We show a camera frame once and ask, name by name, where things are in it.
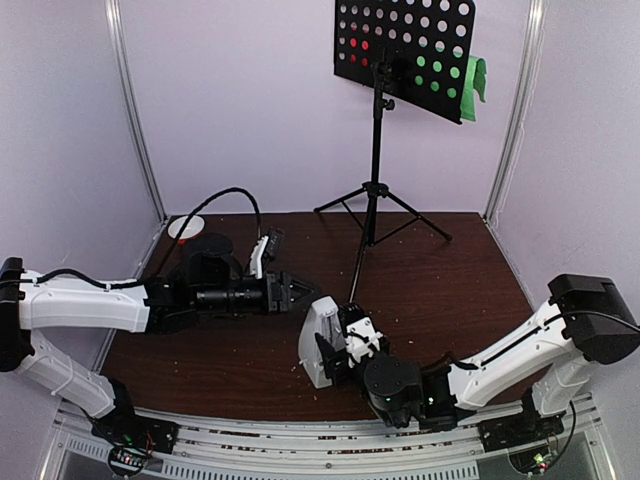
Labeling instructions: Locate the white metronome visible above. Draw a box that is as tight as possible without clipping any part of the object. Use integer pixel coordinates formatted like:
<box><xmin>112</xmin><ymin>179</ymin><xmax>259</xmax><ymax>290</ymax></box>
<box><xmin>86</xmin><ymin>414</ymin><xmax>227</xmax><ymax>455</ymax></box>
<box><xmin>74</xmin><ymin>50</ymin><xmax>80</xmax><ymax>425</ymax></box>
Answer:
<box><xmin>298</xmin><ymin>296</ymin><xmax>349</xmax><ymax>389</ymax></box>

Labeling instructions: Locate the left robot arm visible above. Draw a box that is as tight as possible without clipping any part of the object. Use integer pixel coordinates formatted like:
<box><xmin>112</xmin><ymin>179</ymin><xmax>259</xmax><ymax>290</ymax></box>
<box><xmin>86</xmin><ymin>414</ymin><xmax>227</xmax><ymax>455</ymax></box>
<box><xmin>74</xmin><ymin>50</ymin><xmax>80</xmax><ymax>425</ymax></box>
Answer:
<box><xmin>1</xmin><ymin>229</ymin><xmax>320</xmax><ymax>444</ymax></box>

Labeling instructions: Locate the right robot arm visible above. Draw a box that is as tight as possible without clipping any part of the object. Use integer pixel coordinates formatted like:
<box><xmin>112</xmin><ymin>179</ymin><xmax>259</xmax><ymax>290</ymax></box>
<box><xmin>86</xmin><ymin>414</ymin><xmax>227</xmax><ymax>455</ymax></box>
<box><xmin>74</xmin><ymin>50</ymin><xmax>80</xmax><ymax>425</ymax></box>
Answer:
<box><xmin>298</xmin><ymin>274</ymin><xmax>639</xmax><ymax>442</ymax></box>

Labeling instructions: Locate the orange white bowl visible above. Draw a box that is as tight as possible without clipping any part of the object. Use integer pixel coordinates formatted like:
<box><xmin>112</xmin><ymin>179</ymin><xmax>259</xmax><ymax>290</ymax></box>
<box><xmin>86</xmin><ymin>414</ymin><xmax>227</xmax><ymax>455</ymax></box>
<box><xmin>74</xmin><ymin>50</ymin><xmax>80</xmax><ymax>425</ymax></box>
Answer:
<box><xmin>167</xmin><ymin>215</ymin><xmax>205</xmax><ymax>244</ymax></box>

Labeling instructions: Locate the right circuit board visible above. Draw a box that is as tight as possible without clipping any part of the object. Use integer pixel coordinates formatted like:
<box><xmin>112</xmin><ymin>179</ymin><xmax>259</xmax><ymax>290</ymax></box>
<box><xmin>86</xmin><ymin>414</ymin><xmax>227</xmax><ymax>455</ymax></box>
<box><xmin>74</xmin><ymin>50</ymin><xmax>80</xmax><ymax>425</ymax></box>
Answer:
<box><xmin>509</xmin><ymin>444</ymin><xmax>567</xmax><ymax>477</ymax></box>

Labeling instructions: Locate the circuit board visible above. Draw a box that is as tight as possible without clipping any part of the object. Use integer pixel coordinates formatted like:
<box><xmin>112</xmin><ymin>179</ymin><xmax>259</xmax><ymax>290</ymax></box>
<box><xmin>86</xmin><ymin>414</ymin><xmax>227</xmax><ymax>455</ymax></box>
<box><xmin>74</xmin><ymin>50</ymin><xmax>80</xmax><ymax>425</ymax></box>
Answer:
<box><xmin>509</xmin><ymin>444</ymin><xmax>567</xmax><ymax>477</ymax></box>
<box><xmin>107</xmin><ymin>446</ymin><xmax>152</xmax><ymax>477</ymax></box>

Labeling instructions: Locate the left circuit board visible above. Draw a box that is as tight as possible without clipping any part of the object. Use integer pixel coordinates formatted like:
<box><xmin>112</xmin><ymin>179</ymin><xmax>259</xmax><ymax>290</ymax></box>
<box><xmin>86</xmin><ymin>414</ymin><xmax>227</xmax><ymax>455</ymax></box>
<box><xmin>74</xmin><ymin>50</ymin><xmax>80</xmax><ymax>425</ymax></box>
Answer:
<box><xmin>107</xmin><ymin>446</ymin><xmax>152</xmax><ymax>477</ymax></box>

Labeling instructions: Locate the black music stand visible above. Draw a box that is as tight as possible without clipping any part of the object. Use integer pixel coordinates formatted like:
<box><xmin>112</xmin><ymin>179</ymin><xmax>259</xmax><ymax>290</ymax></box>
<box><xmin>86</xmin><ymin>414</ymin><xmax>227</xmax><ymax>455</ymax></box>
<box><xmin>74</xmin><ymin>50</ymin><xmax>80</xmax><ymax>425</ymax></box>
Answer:
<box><xmin>317</xmin><ymin>1</ymin><xmax>476</xmax><ymax>301</ymax></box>

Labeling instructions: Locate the green cloth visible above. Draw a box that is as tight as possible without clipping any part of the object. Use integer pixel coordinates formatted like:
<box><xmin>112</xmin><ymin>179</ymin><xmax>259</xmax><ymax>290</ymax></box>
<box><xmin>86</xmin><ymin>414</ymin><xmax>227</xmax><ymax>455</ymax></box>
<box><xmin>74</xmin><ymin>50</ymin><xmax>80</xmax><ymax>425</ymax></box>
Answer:
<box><xmin>460</xmin><ymin>55</ymin><xmax>487</xmax><ymax>122</ymax></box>

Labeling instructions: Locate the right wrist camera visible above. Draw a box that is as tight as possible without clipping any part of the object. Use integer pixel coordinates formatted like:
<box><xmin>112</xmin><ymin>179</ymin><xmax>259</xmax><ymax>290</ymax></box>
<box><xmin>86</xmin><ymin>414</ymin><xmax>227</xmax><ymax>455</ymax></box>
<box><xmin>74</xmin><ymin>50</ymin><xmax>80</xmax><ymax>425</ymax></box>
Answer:
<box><xmin>338</xmin><ymin>303</ymin><xmax>390</xmax><ymax>371</ymax></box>

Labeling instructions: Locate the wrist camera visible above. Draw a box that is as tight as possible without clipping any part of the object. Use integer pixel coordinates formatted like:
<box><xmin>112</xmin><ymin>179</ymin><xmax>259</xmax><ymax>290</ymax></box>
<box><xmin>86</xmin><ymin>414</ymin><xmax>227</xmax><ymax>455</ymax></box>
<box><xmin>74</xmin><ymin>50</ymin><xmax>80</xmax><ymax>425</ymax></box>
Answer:
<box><xmin>338</xmin><ymin>303</ymin><xmax>390</xmax><ymax>371</ymax></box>
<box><xmin>247</xmin><ymin>229</ymin><xmax>284</xmax><ymax>279</ymax></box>

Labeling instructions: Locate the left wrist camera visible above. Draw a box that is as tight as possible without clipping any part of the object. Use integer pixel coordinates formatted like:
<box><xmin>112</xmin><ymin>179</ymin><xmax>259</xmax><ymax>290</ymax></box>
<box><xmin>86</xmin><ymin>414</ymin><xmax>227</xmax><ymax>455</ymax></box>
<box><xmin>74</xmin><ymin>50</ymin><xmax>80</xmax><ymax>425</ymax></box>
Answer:
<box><xmin>247</xmin><ymin>229</ymin><xmax>284</xmax><ymax>279</ymax></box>

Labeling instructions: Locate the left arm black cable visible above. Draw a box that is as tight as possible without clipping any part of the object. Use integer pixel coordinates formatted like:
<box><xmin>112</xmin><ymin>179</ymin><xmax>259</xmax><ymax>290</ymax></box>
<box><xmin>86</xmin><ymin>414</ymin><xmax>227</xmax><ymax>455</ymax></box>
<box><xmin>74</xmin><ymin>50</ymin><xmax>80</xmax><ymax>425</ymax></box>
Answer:
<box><xmin>149</xmin><ymin>187</ymin><xmax>264</xmax><ymax>281</ymax></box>

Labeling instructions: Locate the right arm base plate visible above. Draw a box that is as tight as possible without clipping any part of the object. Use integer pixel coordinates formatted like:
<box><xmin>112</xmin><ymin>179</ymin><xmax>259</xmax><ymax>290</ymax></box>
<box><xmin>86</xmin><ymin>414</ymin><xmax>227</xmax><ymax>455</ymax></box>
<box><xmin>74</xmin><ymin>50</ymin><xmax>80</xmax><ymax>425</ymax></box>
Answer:
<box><xmin>477</xmin><ymin>413</ymin><xmax>564</xmax><ymax>452</ymax></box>

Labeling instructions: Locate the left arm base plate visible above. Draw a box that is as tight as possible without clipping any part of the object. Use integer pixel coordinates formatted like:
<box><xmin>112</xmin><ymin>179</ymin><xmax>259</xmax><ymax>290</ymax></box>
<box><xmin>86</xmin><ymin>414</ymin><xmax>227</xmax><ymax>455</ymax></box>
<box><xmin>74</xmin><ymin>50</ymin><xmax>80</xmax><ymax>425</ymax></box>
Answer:
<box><xmin>91</xmin><ymin>417</ymin><xmax>179</xmax><ymax>454</ymax></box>

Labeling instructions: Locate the aluminium front rail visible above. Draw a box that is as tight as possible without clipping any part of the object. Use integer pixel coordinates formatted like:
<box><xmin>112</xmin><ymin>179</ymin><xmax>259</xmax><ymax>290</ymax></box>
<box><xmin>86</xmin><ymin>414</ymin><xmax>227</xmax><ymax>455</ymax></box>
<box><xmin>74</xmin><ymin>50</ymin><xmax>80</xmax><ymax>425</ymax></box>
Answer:
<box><xmin>49</xmin><ymin>399</ymin><xmax>601</xmax><ymax>480</ymax></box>

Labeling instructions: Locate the left aluminium frame post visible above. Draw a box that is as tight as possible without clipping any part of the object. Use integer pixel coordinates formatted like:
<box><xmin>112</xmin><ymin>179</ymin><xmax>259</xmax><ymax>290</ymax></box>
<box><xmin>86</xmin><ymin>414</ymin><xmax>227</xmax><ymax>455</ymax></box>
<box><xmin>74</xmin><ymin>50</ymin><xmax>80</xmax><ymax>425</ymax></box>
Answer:
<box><xmin>104</xmin><ymin>0</ymin><xmax>167</xmax><ymax>222</ymax></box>

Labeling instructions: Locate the aluminium frame post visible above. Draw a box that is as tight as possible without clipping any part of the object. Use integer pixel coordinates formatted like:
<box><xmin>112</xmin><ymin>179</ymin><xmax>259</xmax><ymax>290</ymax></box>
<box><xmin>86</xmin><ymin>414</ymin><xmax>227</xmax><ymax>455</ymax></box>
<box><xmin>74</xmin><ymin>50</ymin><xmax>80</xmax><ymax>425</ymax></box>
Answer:
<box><xmin>104</xmin><ymin>0</ymin><xmax>167</xmax><ymax>222</ymax></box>
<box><xmin>483</xmin><ymin>0</ymin><xmax>549</xmax><ymax>228</ymax></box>

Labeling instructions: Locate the right aluminium frame post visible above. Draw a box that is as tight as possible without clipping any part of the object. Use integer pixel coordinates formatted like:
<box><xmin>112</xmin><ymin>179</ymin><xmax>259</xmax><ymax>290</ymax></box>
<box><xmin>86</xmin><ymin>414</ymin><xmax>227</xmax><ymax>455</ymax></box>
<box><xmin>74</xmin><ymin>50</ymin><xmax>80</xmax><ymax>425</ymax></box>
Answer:
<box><xmin>483</xmin><ymin>0</ymin><xmax>549</xmax><ymax>228</ymax></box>

